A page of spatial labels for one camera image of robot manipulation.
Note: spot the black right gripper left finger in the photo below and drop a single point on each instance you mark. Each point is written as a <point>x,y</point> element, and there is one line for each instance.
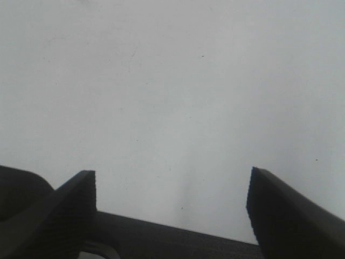
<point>55,226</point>

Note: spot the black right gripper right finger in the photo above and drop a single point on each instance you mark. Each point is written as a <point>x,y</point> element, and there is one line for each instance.
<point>287,224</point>

